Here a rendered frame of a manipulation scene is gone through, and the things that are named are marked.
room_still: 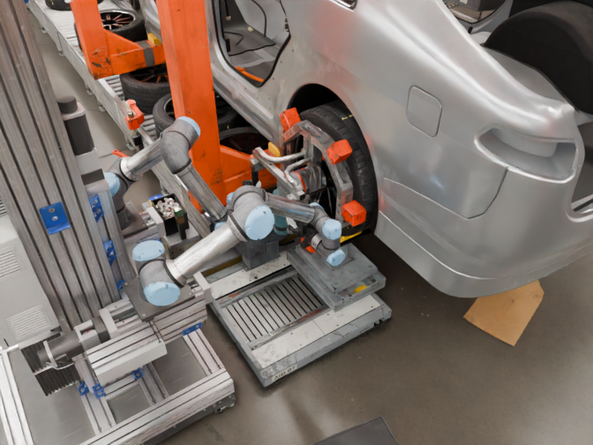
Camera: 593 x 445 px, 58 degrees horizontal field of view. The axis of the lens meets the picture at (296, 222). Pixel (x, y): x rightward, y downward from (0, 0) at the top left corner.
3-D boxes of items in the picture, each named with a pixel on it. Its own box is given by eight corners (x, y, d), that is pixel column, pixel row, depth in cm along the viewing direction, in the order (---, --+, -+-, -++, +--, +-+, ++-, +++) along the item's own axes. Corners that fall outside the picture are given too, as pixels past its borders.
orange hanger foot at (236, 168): (304, 176, 323) (304, 125, 300) (226, 206, 301) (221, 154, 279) (289, 162, 333) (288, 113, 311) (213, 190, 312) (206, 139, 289)
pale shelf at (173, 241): (199, 238, 295) (198, 234, 293) (170, 250, 288) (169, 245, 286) (168, 198, 323) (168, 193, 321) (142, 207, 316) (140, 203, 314)
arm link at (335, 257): (347, 248, 220) (345, 263, 226) (331, 233, 227) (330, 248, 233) (331, 255, 217) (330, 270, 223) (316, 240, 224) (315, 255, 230)
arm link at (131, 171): (96, 180, 240) (175, 126, 210) (112, 162, 251) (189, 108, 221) (116, 199, 245) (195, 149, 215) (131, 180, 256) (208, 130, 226)
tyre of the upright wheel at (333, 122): (424, 198, 243) (358, 71, 250) (383, 216, 233) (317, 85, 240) (360, 235, 302) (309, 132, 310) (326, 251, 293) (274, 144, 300)
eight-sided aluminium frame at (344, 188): (349, 248, 266) (356, 157, 231) (338, 253, 264) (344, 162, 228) (289, 192, 301) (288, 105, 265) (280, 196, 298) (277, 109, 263)
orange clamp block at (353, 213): (353, 211, 251) (365, 221, 246) (340, 216, 248) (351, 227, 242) (355, 199, 247) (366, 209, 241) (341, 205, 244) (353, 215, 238)
